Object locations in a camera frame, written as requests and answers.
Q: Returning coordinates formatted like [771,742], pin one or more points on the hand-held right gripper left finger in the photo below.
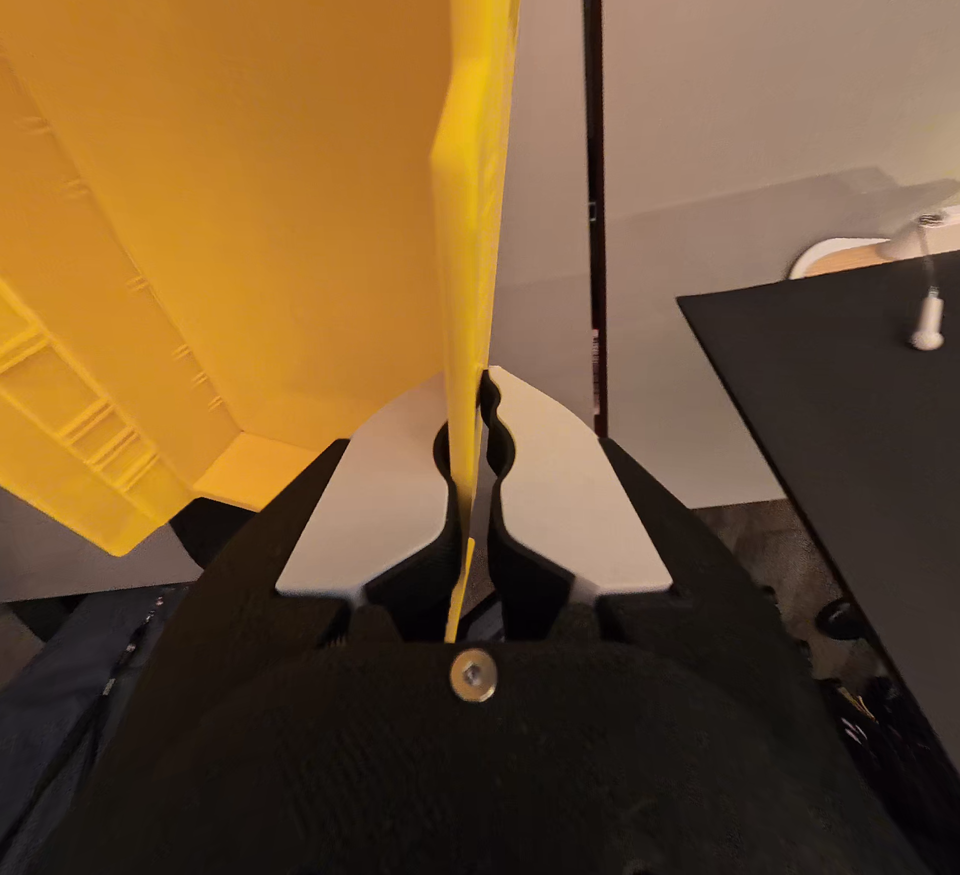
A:
[375,500]

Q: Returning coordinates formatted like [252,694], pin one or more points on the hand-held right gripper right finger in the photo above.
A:
[577,507]

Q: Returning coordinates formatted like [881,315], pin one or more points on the yellow plastic box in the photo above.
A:
[225,140]

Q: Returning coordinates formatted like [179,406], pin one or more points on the white rimmed wooden seat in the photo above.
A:
[840,256]

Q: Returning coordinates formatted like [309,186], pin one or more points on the thin black pole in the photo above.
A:
[594,140]

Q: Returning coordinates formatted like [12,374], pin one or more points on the person's dark blue pants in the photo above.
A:
[45,702]

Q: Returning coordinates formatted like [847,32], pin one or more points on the white gooseneck holder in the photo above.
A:
[928,324]

